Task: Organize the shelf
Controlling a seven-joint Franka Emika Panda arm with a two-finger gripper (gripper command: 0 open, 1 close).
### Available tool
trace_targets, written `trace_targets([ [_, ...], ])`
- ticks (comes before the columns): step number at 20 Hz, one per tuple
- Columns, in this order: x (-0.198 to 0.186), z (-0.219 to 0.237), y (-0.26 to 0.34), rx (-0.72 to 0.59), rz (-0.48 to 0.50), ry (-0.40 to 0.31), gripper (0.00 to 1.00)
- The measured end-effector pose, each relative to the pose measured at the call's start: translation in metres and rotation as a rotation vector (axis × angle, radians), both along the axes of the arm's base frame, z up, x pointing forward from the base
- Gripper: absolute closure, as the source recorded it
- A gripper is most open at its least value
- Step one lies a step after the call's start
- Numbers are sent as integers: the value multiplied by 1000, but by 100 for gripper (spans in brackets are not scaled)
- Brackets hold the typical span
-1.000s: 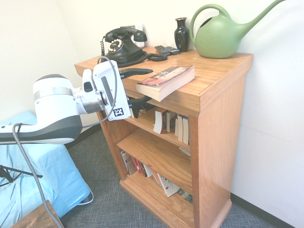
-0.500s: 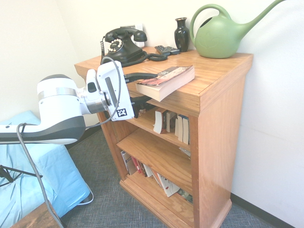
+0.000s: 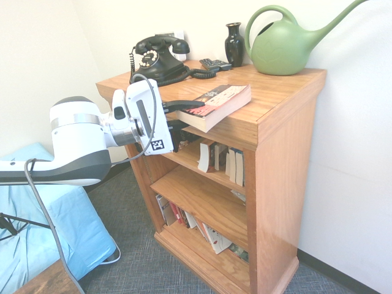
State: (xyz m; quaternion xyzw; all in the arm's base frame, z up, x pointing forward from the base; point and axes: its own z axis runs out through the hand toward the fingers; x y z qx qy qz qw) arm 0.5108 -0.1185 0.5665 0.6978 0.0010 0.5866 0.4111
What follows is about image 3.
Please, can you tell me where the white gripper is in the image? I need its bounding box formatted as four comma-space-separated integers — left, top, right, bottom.
125, 78, 206, 157

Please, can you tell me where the Shadow Puppets paperback book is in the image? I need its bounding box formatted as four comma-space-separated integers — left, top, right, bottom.
175, 84, 252, 134

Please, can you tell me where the Couple Next Door paperback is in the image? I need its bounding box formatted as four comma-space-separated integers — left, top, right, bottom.
197, 141, 219, 173

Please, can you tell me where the cream paged paperback book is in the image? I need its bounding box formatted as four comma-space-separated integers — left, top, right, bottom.
213, 143, 230, 172

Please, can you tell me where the black remote control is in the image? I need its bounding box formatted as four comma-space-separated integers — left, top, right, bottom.
211, 59, 233, 72
199, 58, 221, 73

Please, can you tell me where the black rotary telephone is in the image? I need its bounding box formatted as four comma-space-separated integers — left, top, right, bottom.
128, 34, 220, 86

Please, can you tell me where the small white paged book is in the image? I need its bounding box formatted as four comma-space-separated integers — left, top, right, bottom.
225, 149, 233, 181

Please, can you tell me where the black Sisters paperback book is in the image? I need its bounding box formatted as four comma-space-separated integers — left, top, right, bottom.
230, 148, 240, 186

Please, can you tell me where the dark covered paperback book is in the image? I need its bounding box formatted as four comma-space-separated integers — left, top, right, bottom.
237, 149, 246, 187

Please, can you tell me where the black vase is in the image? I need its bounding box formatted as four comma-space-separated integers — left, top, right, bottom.
225, 22, 245, 67

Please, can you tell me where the large softcover book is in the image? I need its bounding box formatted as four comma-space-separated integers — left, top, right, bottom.
155, 194, 177, 227

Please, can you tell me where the white patterned booklet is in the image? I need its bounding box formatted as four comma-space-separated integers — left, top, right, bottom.
231, 189, 247, 205

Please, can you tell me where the plain white book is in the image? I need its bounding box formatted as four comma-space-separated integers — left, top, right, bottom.
184, 211, 197, 230

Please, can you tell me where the thin grey white book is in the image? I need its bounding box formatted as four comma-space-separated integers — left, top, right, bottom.
194, 217, 209, 243

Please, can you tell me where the green watering can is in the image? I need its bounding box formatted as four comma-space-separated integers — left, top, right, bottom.
244, 0, 373, 77

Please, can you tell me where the wooden bookshelf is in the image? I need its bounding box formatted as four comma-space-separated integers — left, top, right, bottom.
96, 59, 327, 294

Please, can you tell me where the white book with red print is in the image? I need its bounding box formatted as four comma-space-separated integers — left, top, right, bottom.
202, 222, 233, 255

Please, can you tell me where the blue cloth covered box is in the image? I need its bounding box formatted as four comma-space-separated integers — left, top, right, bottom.
0, 142, 121, 294

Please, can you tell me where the black tripod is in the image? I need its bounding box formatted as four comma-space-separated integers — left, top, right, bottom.
0, 211, 51, 236

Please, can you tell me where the dark wooden table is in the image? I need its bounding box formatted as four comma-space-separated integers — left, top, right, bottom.
13, 258, 82, 294

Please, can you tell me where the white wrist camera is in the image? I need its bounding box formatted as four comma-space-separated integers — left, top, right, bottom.
111, 89, 131, 131

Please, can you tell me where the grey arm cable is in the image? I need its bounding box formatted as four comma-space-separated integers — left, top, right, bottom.
24, 77, 159, 294

